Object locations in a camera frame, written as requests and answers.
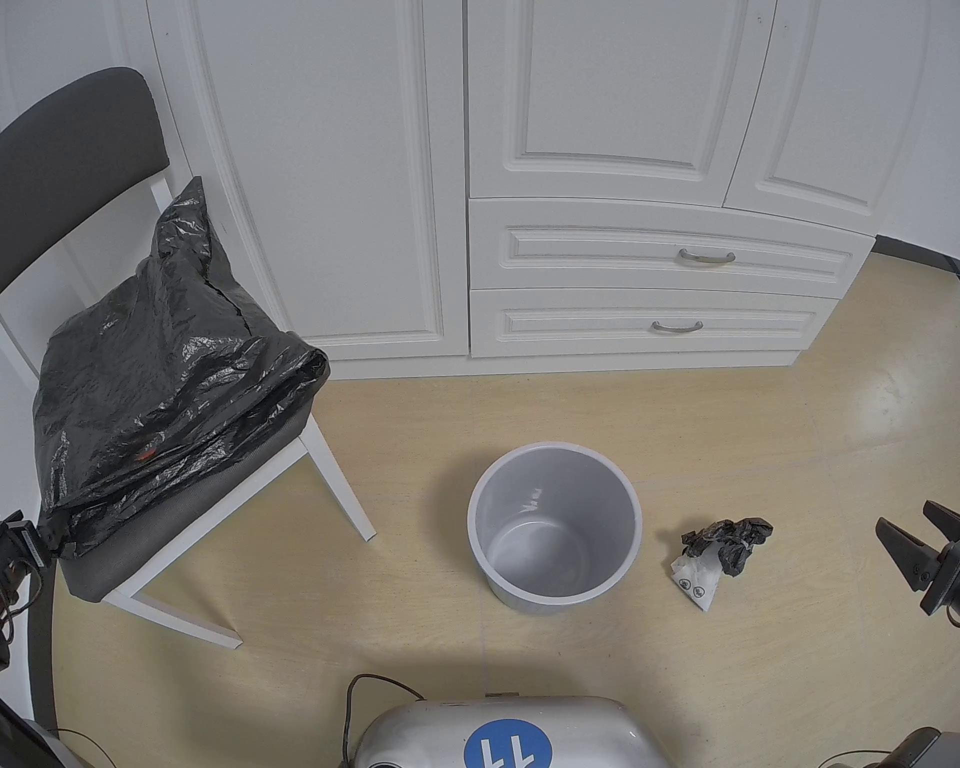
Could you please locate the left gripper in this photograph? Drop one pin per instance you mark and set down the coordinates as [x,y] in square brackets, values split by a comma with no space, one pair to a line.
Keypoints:
[19,544]

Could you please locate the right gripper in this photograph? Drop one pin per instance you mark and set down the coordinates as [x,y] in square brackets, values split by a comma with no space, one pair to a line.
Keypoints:
[949,574]

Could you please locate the black plastic bag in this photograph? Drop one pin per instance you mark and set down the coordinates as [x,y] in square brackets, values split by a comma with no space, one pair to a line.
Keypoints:
[165,360]

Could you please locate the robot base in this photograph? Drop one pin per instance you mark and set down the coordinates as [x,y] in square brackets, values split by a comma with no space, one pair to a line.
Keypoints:
[420,739]

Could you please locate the crumpled black plastic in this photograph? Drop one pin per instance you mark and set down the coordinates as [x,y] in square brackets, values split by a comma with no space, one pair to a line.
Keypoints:
[731,540]

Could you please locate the white trash bin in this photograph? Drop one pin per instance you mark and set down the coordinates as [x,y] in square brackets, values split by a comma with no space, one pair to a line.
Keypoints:
[555,480]

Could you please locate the crumpled white printed paper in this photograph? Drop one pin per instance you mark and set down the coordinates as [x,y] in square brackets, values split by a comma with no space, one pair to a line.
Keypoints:
[697,583]

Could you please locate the white chair dark grey seat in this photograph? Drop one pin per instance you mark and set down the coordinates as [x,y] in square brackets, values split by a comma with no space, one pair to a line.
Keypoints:
[67,127]

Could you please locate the white wardrobe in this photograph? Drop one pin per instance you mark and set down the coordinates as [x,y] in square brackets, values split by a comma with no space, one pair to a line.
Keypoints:
[337,187]

